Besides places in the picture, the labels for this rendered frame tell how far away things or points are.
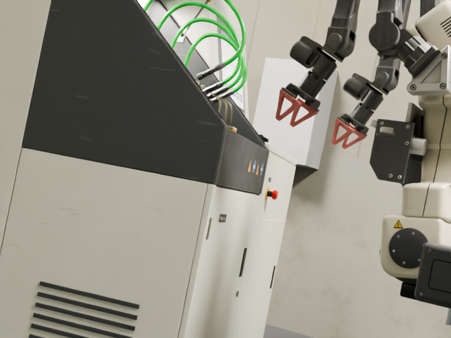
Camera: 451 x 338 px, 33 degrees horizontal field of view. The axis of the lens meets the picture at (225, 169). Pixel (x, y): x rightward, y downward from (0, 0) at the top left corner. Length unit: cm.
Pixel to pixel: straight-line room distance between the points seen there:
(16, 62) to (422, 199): 120
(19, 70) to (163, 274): 73
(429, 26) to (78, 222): 109
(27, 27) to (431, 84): 115
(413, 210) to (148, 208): 70
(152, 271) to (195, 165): 31
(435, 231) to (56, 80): 112
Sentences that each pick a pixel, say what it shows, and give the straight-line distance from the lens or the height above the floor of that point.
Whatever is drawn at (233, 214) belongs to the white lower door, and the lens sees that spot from 230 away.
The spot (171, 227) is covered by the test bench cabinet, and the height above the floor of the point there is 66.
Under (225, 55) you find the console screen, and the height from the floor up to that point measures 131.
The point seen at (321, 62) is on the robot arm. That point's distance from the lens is 199.
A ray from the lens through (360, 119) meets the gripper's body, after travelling 239.
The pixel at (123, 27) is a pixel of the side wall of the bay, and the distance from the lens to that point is 216.
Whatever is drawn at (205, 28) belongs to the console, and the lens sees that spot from 283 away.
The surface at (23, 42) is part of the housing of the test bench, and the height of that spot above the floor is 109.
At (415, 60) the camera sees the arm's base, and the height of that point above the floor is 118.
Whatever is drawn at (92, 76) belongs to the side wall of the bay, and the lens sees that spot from 216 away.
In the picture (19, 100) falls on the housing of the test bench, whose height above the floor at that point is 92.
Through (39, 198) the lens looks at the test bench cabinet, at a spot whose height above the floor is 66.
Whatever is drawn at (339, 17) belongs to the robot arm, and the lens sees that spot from 201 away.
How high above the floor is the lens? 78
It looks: 2 degrees up
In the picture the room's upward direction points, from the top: 11 degrees clockwise
